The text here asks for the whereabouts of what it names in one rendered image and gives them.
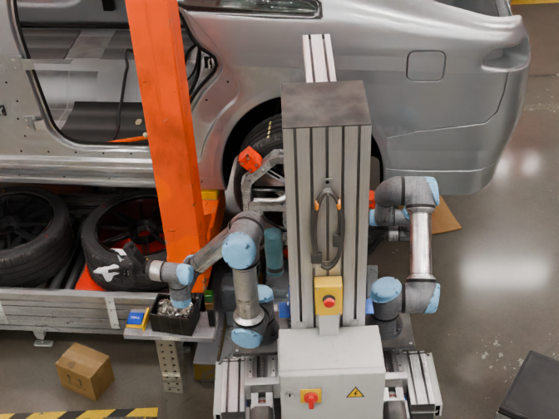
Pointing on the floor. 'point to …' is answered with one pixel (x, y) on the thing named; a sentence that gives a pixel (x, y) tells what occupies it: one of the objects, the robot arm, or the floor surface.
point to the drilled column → (172, 366)
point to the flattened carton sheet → (443, 219)
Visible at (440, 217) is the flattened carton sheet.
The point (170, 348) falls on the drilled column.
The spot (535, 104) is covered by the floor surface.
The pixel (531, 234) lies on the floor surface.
